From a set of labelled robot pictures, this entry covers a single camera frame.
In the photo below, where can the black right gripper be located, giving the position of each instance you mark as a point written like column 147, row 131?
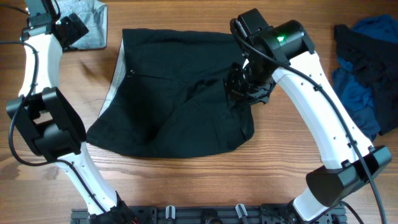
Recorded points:
column 232, row 86

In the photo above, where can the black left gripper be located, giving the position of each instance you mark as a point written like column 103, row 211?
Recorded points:
column 76, row 30

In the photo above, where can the black shorts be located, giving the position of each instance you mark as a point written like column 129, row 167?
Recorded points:
column 171, row 102

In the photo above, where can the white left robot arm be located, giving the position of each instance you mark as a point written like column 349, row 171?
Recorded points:
column 45, row 129

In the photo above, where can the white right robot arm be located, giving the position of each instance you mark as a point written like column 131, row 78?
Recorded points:
column 285, row 56

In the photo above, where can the folded light blue jeans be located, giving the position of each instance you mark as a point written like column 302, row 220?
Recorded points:
column 94, row 15

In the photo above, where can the blue garment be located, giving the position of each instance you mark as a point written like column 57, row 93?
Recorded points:
column 357, row 99

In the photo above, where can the dark navy garment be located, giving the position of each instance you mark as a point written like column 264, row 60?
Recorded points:
column 374, row 65

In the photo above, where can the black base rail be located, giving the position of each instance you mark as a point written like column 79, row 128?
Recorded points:
column 205, row 214

